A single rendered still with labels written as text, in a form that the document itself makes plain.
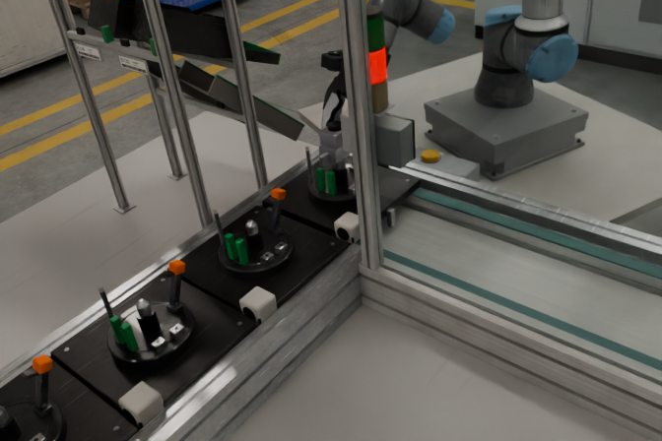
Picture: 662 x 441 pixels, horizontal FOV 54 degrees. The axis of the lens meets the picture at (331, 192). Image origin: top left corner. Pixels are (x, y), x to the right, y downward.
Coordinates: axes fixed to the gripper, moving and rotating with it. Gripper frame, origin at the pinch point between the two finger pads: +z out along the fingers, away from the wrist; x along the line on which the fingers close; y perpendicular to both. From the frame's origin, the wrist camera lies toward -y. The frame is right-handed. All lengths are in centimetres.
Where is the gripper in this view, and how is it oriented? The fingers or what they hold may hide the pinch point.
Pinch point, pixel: (334, 134)
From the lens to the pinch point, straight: 130.5
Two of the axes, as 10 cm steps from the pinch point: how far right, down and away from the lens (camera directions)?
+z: -3.4, 9.4, 0.1
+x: -7.8, -2.8, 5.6
